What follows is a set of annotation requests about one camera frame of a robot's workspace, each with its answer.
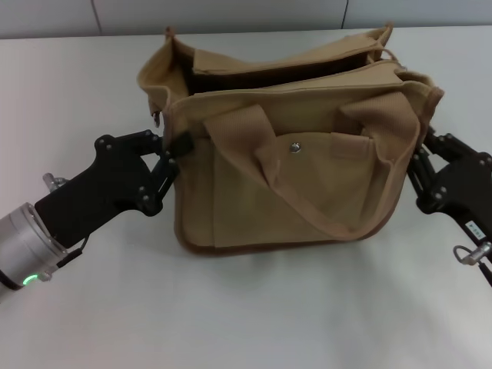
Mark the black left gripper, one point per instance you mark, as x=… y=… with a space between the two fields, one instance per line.
x=96 y=192

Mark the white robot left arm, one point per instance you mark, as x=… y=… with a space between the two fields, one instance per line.
x=23 y=242

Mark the khaki canvas food bag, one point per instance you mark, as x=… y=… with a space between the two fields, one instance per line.
x=307 y=192

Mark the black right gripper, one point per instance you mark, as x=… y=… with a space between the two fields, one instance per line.
x=461 y=188

